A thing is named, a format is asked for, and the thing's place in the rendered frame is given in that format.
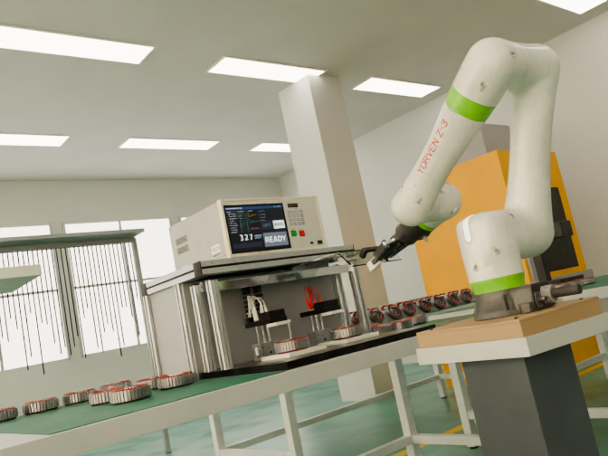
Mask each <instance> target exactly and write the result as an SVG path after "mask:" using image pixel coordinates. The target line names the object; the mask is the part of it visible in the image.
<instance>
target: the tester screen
mask: <svg viewBox="0 0 608 456"><path fill-rule="evenodd" d="M224 209H225V213H226V218H227V223H228V228H229V233H230V238H231V243H232V247H233V245H234V244H238V243H248V242H262V246H258V247H249V248H240V249H234V248H233V252H240V251H249V250H259V249H267V248H276V247H285V246H290V244H288V245H279V246H270V247H265V243H264V239H263V233H274V232H285V231H286V232H287V230H286V225H285V228H278V229H266V230H262V228H261V222H262V221H276V220H284V216H283V212H282V208H281V205H263V206H243V207H224ZM249 233H253V237H254V241H245V242H240V238H239V234H249Z"/></svg>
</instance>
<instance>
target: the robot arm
mask: <svg viewBox="0 0 608 456"><path fill-rule="evenodd" d="M560 69H561V67H560V61H559V59H558V57H557V55H556V53H555V52H554V51H553V50H552V49H551V48H549V47H548V46H545V45H544V44H539V43H515V42H511V41H509V40H506V39H503V38H499V37H489V38H485V39H482V40H480V41H478V42H477V43H475V44H474V45H473V46H472V47H471V48H470V50H469V52H468V53H467V55H466V57H465V59H464V61H463V63H462V65H461V67H460V69H459V71H458V73H457V75H456V77H455V79H454V82H453V84H452V86H451V88H450V90H449V93H448V95H447V97H446V99H445V101H444V103H443V105H442V109H441V112H440V114H439V117H438V118H437V121H436V123H435V126H434V128H433V130H432V134H431V135H430V137H429V139H428V142H427V144H426V146H425V148H424V150H423V152H422V154H421V155H420V157H419V159H418V161H417V163H416V164H415V166H414V168H413V170H412V172H411V173H410V175H409V176H408V177H407V179H406V180H405V182H404V184H403V185H402V186H401V188H400V189H399V190H398V192H397V193H396V194H395V196H394V198H393V201H392V205H391V208H392V213H393V216H394V218H395V219H396V221H397V222H399V224H398V225H397V226H396V228H395V234H394V235H393V236H392V237H391V238H390V240H388V241H386V240H382V241H381V244H380V245H379V246H378V248H377V249H376V250H375V252H374V253H373V255H374V258H373V259H372V260H371V261H369V262H368V263H367V264H366V266H367V268H368V269H369V271H370V272H371V271H374V270H375V269H376V268H377V267H378V266H380V265H381V264H382V263H383V262H384V261H386V262H388V261H389V260H388V258H393V257H394V256H395V255H396V254H397V253H399V252H400V251H402V250H403V249H405V248H406V247H407V246H409V245H413V244H415V243H416V242H417V241H420V240H425V242H428V239H427V237H428V236H429V235H430V234H431V232H432V231H433V230H435V229H436V228H437V227H438V226H439V225H440V224H442V223H444V222H445V221H447V220H449V219H451V218H452V217H454V216H455V215H456V214H457V213H458V212H459V211H460V209H461V194H460V192H459V190H458V189H457V188H456V187H455V186H454V185H452V184H449V183H445V181H446V179H447V178H448V176H449V174H450V172H451V171H452V169H453V168H454V166H455V165H456V163H457V161H458V160H459V158H460V157H461V155H462V153H463V152H464V150H465V149H466V148H467V146H468V145H469V143H470V142H471V141H472V140H473V139H474V137H475V136H476V135H477V133H478V132H479V131H480V129H481V128H482V126H483V125H484V123H485V122H486V121H487V119H488V118H489V116H490V114H491V113H492V112H493V110H494V109H495V108H496V107H497V105H498V104H499V102H500V100H501V99H502V97H503V96H504V94H505V92H506V91H507V90H508V98H509V116H510V150H509V168H508V187H507V194H506V202H505V207H504V210H496V211H487V212H481V213H477V214H473V215H470V216H468V217H466V218H464V219H463V220H461V221H460V222H459V223H458V224H457V227H456V233H457V236H458V240H459V245H460V248H461V255H462V259H463V262H464V266H465V269H466V272H467V276H468V280H469V284H470V287H471V288H472V291H473V294H474V298H475V309H474V313H473V318H474V321H482V320H489V319H495V318H504V317H509V316H514V315H517V314H522V313H527V312H532V311H535V310H539V309H543V308H547V307H550V306H553V305H555V304H556V301H557V300H558V298H559V297H565V296H571V295H576V294H582V292H583V289H582V286H581V285H580V284H574V285H569V286H564V287H558V288H556V287H555V286H554V285H552V284H549V285H548V283H547V282H546V281H540V282H535V283H529V284H526V283H525V272H524V268H523V265H522V261H521V260H522V259H526V258H530V257H535V256H538V255H540V254H541V253H543V252H545V251H546V250H547V249H548V248H549V246H550V245H551V243H552V241H553V239H554V235H555V230H554V222H553V214H552V203H551V184H550V156H551V137H552V126H553V116H554V108H555V101H556V90H557V84H558V79H559V75H560Z"/></svg>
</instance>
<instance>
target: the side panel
mask: <svg viewBox="0 0 608 456"><path fill-rule="evenodd" d="M143 301H144V307H145V312H146V319H147V329H148V334H149V340H150V346H151V351H152V357H153V362H154V368H155V373H156V376H157V375H173V374H178V373H183V372H187V371H192V372H194V375H195V381H197V380H202V377H201V373H200V374H197V373H196V371H195V361H194V355H193V350H192V345H191V339H190V334H189V329H188V324H187V318H186V313H185V303H184V298H183V292H182V287H181V283H179V284H176V285H174V287H171V288H168V289H165V290H161V291H159V292H156V293H154V294H151V295H147V296H145V297H143Z"/></svg>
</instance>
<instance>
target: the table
mask: <svg viewBox="0 0 608 456"><path fill-rule="evenodd" d="M470 293H471V294H472V295H473V296H474V294H473V291H472V289H471V290H470V289H467V288H465V289H461V290H453V291H448V292H447V293H444V292H443V293H439V294H434V295H433V296H432V295H430V296H425V297H422V298H417V299H409V300H405V301H401V302H396V303H395V304H387V305H383V306H380V308H379V307H373V308H368V309H367V313H368V317H369V319H370V320H371V321H372V322H373V323H376V322H378V323H379V324H383V325H385V324H386V323H389V322H394V321H397V320H398V321H399V320H402V318H400V317H401V316H402V315H403V314H402V312H403V313H404V314H405V315H406V316H409V317H412V316H414V314H415V313H416V312H417V309H416V307H415V306H414V304H416V305H417V308H418V309H419V310H420V311H422V312H424V313H423V314H424V315H426V317H427V320H428V319H429V318H428V317H430V316H433V315H437V314H441V313H444V312H448V311H452V310H456V309H463V308H467V307H470V306H474V305H475V301H473V302H471V301H472V300H473V297H472V295H471V294H470ZM457 295H458V296H459V298H460V299H461V300H462V301H464V302H466V304H461V305H458V304H459V303H460V299H459V298H458V296H457ZM444 298H445V299H444ZM445 300H446V301H447V302H448V303H449V304H450V305H451V306H453V307H449V308H446V309H445V307H446V301H445ZM429 301H431V302H432V304H433V306H434V307H435V308H437V309H438V310H435V311H431V310H432V304H431V302H429ZM457 305H458V306H457ZM400 308H401V309H400ZM384 310H385V312H386V315H387V316H388V317H390V318H391V319H393V320H392V321H388V322H385V323H382V322H383V321H384V320H385V315H384V314H383V312H382V311H384ZM430 311H431V312H430ZM395 314H396V315H395ZM349 316H350V319H351V322H352V323H353V324H354V325H356V324H359V322H358V318H356V317H357V313H356V311H351V312H349ZM409 317H408V318H409ZM399 318H400V319H399ZM432 367H433V371H434V374H435V375H433V376H430V377H427V378H424V379H422V380H419V381H416V382H413V383H410V384H408V385H407V390H411V389H414V388H416V387H419V386H422V385H426V384H429V383H431V382H434V381H436V383H437V387H438V391H439V395H440V397H441V398H442V399H443V398H447V396H448V394H447V389H446V385H445V382H444V379H449V378H451V373H446V374H443V373H442V366H441V364H435V365H432ZM393 395H394V389H393V390H390V391H387V392H384V393H381V394H377V395H374V396H371V397H368V398H366V399H364V400H361V401H358V402H355V403H352V404H348V405H345V406H342V407H339V408H337V409H334V410H331V411H329V412H326V413H322V414H319V415H316V416H313V417H310V418H308V419H305V420H302V421H299V422H297V417H296V413H295V408H294V403H293V399H292V394H291V391H290V392H287V393H284V394H279V397H280V406H281V410H282V415H283V420H284V425H285V426H284V427H281V428H279V429H276V430H273V431H270V432H266V433H263V434H260V435H258V436H255V437H252V438H250V439H247V440H244V441H241V442H237V443H234V444H231V445H228V446H225V444H224V439H223V429H222V425H221V419H220V414H219V413H215V414H212V415H209V420H210V425H211V431H212V436H213V441H214V451H215V456H304V455H303V450H302V445H301V440H300V436H299V429H300V428H303V427H306V426H309V425H311V424H313V423H318V422H321V421H324V420H326V419H328V418H331V417H334V416H337V415H340V414H342V413H346V412H349V411H352V410H355V409H357V408H359V407H362V406H365V405H368V404H372V403H374V402H377V401H380V400H383V399H385V398H388V397H391V396H393ZM285 433H286V434H287V439H288V444H289V449H290V451H259V450H242V449H243V448H246V447H249V446H252V445H254V444H257V443H260V442H264V441H267V440H269V439H272V438H275V437H277V436H280V435H282V434H285Z"/></svg>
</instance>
